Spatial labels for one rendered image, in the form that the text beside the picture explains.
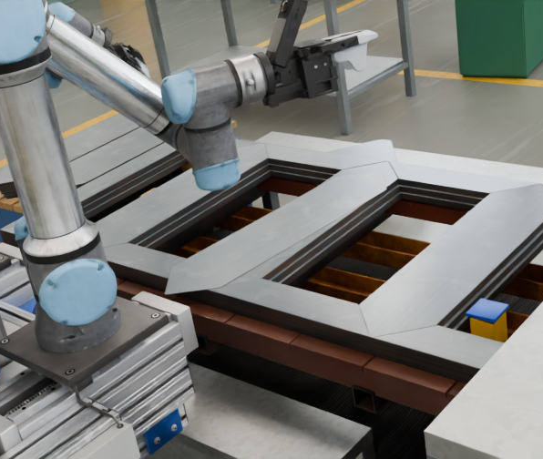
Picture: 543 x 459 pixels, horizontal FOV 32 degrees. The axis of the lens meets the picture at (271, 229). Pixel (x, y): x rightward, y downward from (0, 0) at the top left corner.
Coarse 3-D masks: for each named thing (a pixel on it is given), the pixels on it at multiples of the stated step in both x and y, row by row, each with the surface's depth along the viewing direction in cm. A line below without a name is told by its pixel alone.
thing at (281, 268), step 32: (160, 160) 286; (128, 192) 276; (224, 192) 259; (384, 192) 240; (416, 192) 241; (448, 192) 235; (480, 192) 229; (160, 224) 243; (192, 224) 250; (352, 224) 230; (288, 256) 215; (320, 256) 221; (512, 256) 201; (160, 288) 218; (480, 288) 192; (288, 320) 193; (448, 320) 183; (384, 352) 179; (416, 352) 174
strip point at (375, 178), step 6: (354, 174) 251; (360, 174) 250; (366, 174) 250; (372, 174) 249; (378, 174) 248; (354, 180) 247; (360, 180) 247; (366, 180) 246; (372, 180) 245; (378, 180) 245; (384, 180) 244; (372, 186) 242; (378, 186) 242; (384, 186) 241
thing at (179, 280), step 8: (176, 272) 216; (184, 272) 216; (168, 280) 213; (176, 280) 213; (184, 280) 212; (192, 280) 211; (200, 280) 211; (176, 288) 210; (184, 288) 209; (192, 288) 208; (200, 288) 208; (208, 288) 207; (216, 288) 207
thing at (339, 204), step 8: (312, 192) 245; (320, 192) 244; (328, 192) 243; (296, 200) 242; (304, 200) 241; (312, 200) 240; (320, 200) 239; (328, 200) 239; (336, 200) 238; (344, 200) 237; (352, 200) 236; (360, 200) 235; (320, 208) 235; (328, 208) 235; (336, 208) 234; (344, 208) 233; (352, 208) 232
